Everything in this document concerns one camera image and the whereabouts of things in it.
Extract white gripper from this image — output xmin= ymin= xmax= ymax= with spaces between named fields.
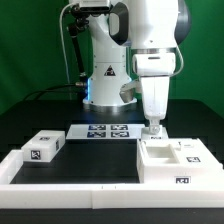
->
xmin=132 ymin=53 xmax=176 ymax=125

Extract black cables on table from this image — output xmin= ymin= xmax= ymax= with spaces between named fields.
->
xmin=22 ymin=83 xmax=84 ymax=102

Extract white cabinet top box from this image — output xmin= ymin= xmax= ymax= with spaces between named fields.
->
xmin=21 ymin=130 xmax=65 ymax=162

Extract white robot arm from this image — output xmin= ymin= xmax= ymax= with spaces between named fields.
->
xmin=79 ymin=0 xmax=190 ymax=127

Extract white base tag plate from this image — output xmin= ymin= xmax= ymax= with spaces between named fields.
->
xmin=66 ymin=124 xmax=144 ymax=140

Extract white cabinet body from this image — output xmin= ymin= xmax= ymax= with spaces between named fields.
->
xmin=136 ymin=139 xmax=224 ymax=185

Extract white U-shaped obstacle fence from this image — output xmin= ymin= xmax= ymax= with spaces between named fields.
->
xmin=0 ymin=150 xmax=224 ymax=209

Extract white cable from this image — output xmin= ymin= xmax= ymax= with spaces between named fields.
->
xmin=58 ymin=2 xmax=81 ymax=84

